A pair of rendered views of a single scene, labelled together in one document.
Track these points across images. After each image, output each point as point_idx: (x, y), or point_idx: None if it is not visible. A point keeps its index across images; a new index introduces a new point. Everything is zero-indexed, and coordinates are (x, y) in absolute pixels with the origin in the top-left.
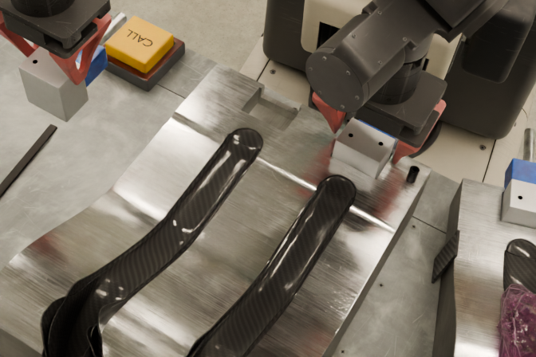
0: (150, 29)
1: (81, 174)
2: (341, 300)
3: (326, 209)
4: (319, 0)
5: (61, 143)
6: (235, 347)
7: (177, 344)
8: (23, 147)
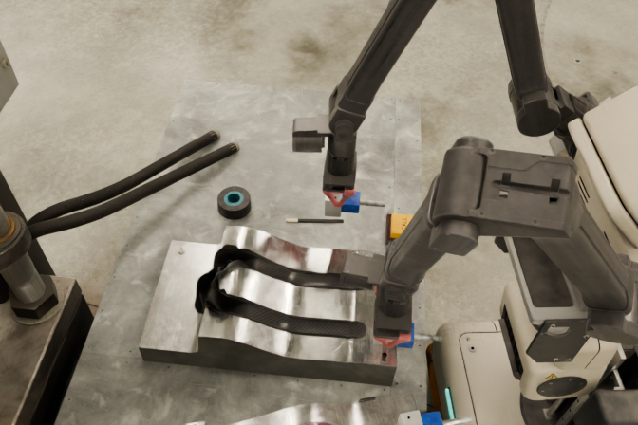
0: None
1: (326, 243)
2: (302, 353)
3: (346, 330)
4: (507, 291)
5: (337, 228)
6: (253, 315)
7: (240, 292)
8: (327, 216)
